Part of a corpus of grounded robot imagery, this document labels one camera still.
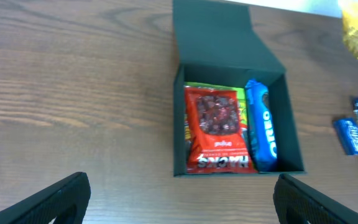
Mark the red Hacks candy bag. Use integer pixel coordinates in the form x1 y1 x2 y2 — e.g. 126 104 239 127
185 86 257 174

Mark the dark green box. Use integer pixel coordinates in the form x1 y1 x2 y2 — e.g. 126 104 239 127
173 1 305 177

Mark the green Haribo worms bag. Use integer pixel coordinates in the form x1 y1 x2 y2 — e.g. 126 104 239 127
185 82 247 152

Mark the blue Eclipse mints box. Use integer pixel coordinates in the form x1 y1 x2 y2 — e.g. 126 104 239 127
333 118 358 156

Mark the blue Oreo cookie pack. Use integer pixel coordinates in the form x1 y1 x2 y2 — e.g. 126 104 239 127
245 80 278 172

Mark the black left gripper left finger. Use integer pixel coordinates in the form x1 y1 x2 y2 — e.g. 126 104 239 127
0 172 91 224

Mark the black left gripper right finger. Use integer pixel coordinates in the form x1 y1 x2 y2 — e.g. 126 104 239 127
273 174 358 224

